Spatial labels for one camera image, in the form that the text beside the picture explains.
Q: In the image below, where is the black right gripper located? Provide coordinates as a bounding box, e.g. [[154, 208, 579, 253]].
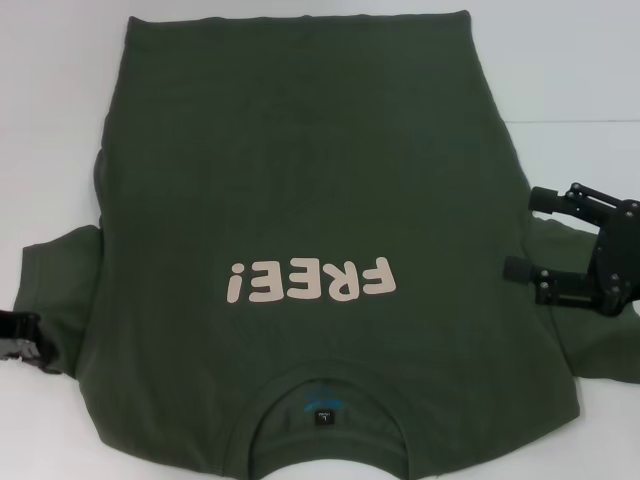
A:
[[503, 181, 640, 319]]

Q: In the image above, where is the dark green FREE! t-shirt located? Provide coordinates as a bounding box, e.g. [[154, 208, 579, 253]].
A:
[[12, 13, 640, 471]]

